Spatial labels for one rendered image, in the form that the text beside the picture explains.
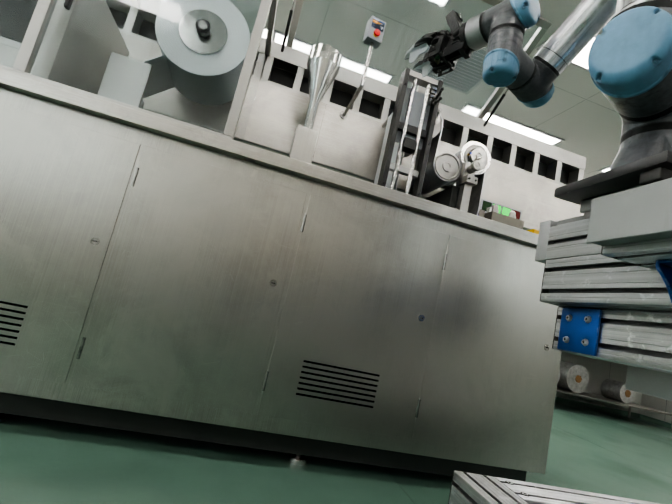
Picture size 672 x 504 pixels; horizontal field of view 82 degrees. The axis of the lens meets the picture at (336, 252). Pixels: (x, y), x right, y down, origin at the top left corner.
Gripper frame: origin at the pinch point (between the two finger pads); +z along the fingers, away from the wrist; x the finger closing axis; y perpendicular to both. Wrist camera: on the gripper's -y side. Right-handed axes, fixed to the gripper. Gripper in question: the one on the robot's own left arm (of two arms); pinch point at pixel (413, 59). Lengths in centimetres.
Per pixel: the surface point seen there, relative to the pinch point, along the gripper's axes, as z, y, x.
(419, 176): 20.9, 15.1, 35.8
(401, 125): 26.1, -1.1, 24.0
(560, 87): 79, -188, 220
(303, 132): 56, 9, 1
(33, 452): 38, 130, -40
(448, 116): 52, -46, 72
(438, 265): 5, 48, 41
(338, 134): 73, -11, 26
